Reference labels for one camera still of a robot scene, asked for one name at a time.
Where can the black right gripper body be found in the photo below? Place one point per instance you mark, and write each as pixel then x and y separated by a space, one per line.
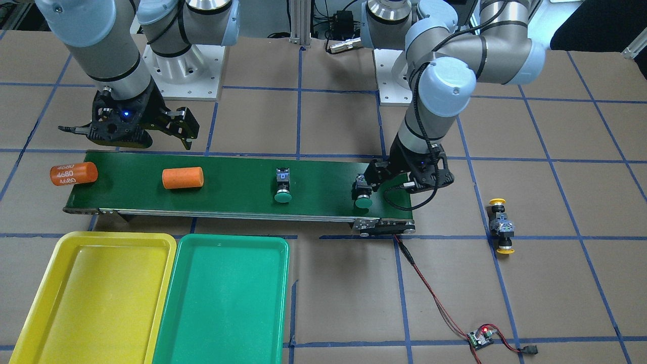
pixel 153 107

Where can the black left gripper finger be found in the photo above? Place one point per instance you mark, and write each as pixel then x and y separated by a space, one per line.
pixel 379 172

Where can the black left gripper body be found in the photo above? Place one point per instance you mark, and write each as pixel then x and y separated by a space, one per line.
pixel 396 164

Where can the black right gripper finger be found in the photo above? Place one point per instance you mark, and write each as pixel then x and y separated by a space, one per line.
pixel 180 124

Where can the green push button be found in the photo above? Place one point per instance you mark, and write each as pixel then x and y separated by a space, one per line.
pixel 361 193
pixel 282 194

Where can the plain orange cylinder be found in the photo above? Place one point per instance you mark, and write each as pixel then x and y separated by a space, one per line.
pixel 182 178

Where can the orange cylinder labelled 4680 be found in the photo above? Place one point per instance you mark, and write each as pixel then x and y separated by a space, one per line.
pixel 71 174

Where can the yellow push button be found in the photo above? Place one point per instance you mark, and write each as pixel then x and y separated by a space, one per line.
pixel 496 209
pixel 503 229

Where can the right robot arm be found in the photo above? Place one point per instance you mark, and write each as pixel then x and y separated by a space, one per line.
pixel 122 45

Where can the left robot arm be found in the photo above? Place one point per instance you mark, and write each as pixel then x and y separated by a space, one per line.
pixel 443 66

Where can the green conveyor belt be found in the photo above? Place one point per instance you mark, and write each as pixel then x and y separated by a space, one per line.
pixel 240 188

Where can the small controller circuit board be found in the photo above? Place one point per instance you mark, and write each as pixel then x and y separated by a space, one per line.
pixel 481 337

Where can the yellow plastic tray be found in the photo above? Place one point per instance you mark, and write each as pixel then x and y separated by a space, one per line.
pixel 100 300

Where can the green plastic tray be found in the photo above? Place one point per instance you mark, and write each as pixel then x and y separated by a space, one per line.
pixel 226 301

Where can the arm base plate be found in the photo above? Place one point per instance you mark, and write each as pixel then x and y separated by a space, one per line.
pixel 194 76
pixel 391 75

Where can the aluminium frame post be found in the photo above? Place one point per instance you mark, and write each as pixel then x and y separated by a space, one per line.
pixel 300 22

